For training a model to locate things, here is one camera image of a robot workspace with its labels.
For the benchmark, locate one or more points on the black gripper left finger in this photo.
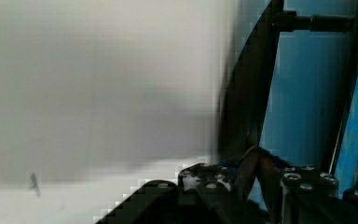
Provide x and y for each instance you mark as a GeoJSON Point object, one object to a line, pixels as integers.
{"type": "Point", "coordinates": [224, 190]}

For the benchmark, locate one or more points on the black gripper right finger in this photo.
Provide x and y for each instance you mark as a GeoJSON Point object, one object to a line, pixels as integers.
{"type": "Point", "coordinates": [284, 186]}

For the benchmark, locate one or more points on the black toaster oven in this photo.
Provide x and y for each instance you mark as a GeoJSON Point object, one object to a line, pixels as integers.
{"type": "Point", "coordinates": [287, 88]}

